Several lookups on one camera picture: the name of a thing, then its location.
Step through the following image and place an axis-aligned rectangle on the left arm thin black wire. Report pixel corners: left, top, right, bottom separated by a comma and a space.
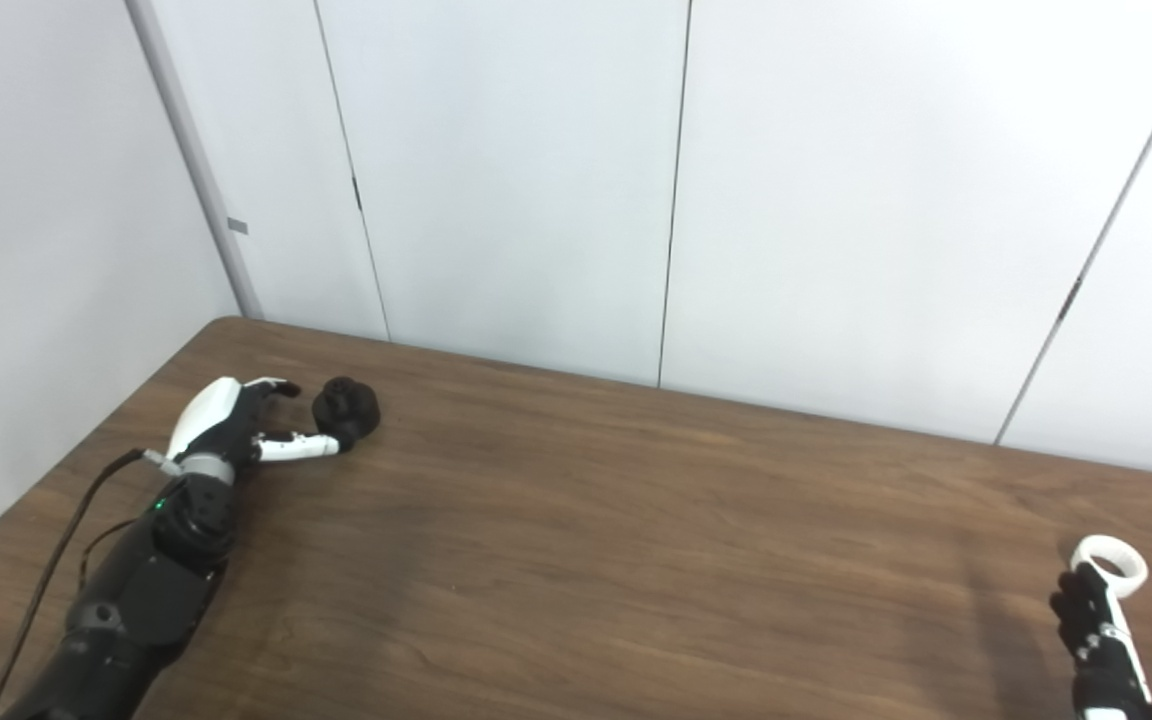
76, 518, 139, 593

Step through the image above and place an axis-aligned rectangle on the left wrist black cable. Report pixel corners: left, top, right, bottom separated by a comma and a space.
0, 448, 179, 720

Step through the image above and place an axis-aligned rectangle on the grey wall corner post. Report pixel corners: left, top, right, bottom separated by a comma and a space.
124, 0, 265, 321

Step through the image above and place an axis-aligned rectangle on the round black part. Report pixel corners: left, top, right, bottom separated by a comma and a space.
311, 376, 382, 451

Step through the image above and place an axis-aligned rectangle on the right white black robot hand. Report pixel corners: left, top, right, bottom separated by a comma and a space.
1049, 560, 1152, 720

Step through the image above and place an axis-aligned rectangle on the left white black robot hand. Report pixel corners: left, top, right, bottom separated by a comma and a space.
164, 376, 355, 466

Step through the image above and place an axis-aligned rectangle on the white ring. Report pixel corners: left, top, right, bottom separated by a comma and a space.
1069, 535, 1150, 601

